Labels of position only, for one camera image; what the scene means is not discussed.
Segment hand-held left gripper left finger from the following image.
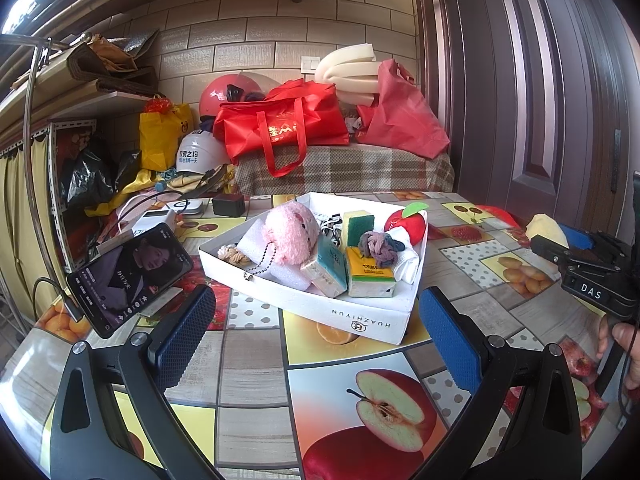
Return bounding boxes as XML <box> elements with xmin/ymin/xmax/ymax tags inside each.
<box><xmin>50</xmin><ymin>284</ymin><xmax>226</xmax><ymax>480</ymax></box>

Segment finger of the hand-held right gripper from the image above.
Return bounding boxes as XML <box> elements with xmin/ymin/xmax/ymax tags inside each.
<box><xmin>530</xmin><ymin>234</ymin><xmax>576</xmax><ymax>267</ymax></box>
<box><xmin>555</xmin><ymin>222</ymin><xmax>601</xmax><ymax>251</ymax></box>

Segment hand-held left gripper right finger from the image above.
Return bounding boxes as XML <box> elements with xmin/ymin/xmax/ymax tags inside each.
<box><xmin>419</xmin><ymin>287</ymin><xmax>583</xmax><ymax>480</ymax></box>

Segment cream round sponge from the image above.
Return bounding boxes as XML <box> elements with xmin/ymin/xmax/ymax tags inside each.
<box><xmin>526</xmin><ymin>213</ymin><xmax>571</xmax><ymax>248</ymax></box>

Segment white cloth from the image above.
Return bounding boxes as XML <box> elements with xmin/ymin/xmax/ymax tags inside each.
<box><xmin>392</xmin><ymin>230</ymin><xmax>421</xmax><ymax>283</ymax></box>

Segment white cardboard box tray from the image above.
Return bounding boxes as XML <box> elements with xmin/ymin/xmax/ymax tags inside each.
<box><xmin>198</xmin><ymin>191</ymin><xmax>430</xmax><ymax>346</ymax></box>

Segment yellow tissue packet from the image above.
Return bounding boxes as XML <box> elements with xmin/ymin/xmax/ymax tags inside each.
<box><xmin>346</xmin><ymin>247</ymin><xmax>398</xmax><ymax>299</ymax></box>

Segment mauve rope knot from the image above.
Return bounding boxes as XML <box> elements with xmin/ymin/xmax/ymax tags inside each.
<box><xmin>358</xmin><ymin>231</ymin><xmax>408</xmax><ymax>269</ymax></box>

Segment red plush apple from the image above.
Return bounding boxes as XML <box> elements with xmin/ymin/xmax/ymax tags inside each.
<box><xmin>384</xmin><ymin>201</ymin><xmax>430</xmax><ymax>248</ymax></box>

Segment teal tissue packet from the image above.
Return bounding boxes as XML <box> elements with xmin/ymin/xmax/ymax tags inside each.
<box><xmin>300</xmin><ymin>235</ymin><xmax>349</xmax><ymax>298</ymax></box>

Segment yellow green scrub sponge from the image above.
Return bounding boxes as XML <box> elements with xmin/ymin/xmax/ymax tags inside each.
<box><xmin>342</xmin><ymin>210</ymin><xmax>376</xmax><ymax>250</ymax></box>

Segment pink plush toy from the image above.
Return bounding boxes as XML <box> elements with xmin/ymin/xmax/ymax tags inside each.
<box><xmin>244</xmin><ymin>202</ymin><xmax>321</xmax><ymax>285</ymax></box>

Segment cow print cloth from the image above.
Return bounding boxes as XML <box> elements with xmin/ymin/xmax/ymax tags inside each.
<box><xmin>317</xmin><ymin>212</ymin><xmax>346</xmax><ymax>248</ymax></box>

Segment person's right hand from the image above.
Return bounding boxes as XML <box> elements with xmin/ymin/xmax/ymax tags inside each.
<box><xmin>597</xmin><ymin>312</ymin><xmax>640</xmax><ymax>391</ymax></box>

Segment red packet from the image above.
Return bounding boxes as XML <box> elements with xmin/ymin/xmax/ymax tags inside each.
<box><xmin>472</xmin><ymin>205</ymin><xmax>523</xmax><ymax>228</ymax></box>

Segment fruit print tablecloth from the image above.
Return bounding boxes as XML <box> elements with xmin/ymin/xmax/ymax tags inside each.
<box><xmin>0</xmin><ymin>190</ymin><xmax>640</xmax><ymax>480</ymax></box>

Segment black smartphone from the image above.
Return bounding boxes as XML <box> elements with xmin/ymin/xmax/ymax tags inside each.
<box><xmin>66</xmin><ymin>224</ymin><xmax>195</xmax><ymax>339</ymax></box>

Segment white power bank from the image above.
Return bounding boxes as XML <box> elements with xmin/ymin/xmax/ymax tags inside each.
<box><xmin>132</xmin><ymin>209</ymin><xmax>178</xmax><ymax>233</ymax></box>

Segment brown wooden door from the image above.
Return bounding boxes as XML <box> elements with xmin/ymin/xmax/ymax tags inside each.
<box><xmin>415</xmin><ymin>0</ymin><xmax>640</xmax><ymax>261</ymax></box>

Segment black power adapter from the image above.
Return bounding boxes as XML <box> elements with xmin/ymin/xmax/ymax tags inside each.
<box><xmin>212</xmin><ymin>195</ymin><xmax>247</xmax><ymax>217</ymax></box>

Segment yellow plastic sheet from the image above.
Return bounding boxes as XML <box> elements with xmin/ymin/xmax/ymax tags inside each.
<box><xmin>85</xmin><ymin>167</ymin><xmax>168</xmax><ymax>218</ymax></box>

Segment white helmet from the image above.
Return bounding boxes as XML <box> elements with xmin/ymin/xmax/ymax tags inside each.
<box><xmin>175</xmin><ymin>129</ymin><xmax>233</xmax><ymax>173</ymax></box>

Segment black plastic bag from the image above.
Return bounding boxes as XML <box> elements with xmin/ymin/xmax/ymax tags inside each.
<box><xmin>62</xmin><ymin>147</ymin><xmax>141</xmax><ymax>208</ymax></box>

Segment metal shelf rack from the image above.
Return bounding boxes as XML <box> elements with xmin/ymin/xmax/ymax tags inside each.
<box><xmin>32</xmin><ymin>117</ymin><xmax>98</xmax><ymax>271</ymax></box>

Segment yellow curtain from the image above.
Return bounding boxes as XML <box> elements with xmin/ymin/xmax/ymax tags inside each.
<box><xmin>0</xmin><ymin>145</ymin><xmax>56</xmax><ymax>336</ymax></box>

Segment plaid covered bench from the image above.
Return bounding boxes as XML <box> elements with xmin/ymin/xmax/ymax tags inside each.
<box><xmin>234</xmin><ymin>145</ymin><xmax>456</xmax><ymax>196</ymax></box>

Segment yellow shopping bag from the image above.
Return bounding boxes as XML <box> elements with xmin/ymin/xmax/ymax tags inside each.
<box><xmin>138</xmin><ymin>95</ymin><xmax>193</xmax><ymax>172</ymax></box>

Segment red plastic bag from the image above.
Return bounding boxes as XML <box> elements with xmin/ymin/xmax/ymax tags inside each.
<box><xmin>356</xmin><ymin>58</ymin><xmax>451</xmax><ymax>161</ymax></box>

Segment red tote bag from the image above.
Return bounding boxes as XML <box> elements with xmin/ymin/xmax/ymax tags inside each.
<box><xmin>213</xmin><ymin>79</ymin><xmax>349</xmax><ymax>178</ymax></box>

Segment red helmet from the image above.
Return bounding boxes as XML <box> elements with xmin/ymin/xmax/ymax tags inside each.
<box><xmin>199</xmin><ymin>73</ymin><xmax>271</xmax><ymax>117</ymax></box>

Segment metal pole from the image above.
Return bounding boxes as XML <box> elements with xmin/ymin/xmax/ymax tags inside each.
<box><xmin>0</xmin><ymin>32</ymin><xmax>56</xmax><ymax>311</ymax></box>

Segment stack of cream foam sheets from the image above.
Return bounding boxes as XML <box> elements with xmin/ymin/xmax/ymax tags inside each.
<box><xmin>315</xmin><ymin>42</ymin><xmax>383</xmax><ymax>108</ymax></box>

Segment black phone cable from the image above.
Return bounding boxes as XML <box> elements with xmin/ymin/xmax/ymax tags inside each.
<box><xmin>32</xmin><ymin>277</ymin><xmax>83</xmax><ymax>328</ymax></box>

